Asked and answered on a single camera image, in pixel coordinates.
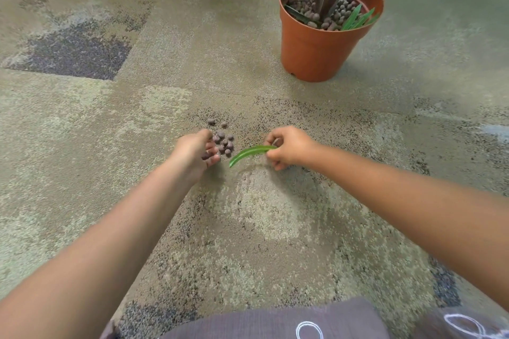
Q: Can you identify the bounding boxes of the person's right hand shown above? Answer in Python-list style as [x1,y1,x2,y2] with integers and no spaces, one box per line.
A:
[264,125,319,172]

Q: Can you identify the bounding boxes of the person's left hand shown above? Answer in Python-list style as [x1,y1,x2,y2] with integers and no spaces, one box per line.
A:
[169,129,222,186]

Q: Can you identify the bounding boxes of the person's right forearm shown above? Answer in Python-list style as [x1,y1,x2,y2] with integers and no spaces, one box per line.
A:
[302,142,509,311]

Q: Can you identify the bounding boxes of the brown clay pebbles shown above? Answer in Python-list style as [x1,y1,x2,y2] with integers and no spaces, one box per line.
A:
[200,117,235,160]

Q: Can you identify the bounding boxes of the grey patterned trousers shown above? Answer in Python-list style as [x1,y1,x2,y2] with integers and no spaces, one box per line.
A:
[99,297,509,339]

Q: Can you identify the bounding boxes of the person's left forearm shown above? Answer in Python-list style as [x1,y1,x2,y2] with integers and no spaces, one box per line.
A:
[0,162,198,339]

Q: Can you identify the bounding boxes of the split green leaf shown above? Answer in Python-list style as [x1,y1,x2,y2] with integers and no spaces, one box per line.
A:
[340,3,381,32]

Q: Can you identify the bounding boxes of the terracotta plastic plant pot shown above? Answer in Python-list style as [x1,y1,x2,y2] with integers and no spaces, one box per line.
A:
[278,0,385,83]

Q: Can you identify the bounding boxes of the long light green leaf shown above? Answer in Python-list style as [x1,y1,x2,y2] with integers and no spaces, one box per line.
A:
[229,145,278,168]

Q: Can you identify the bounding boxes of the bed of brown clay pebbles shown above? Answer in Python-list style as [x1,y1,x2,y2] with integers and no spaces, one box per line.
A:
[286,0,365,32]

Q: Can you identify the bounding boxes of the narrow dark green leaf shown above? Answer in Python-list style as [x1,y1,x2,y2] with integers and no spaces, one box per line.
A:
[283,4,319,28]

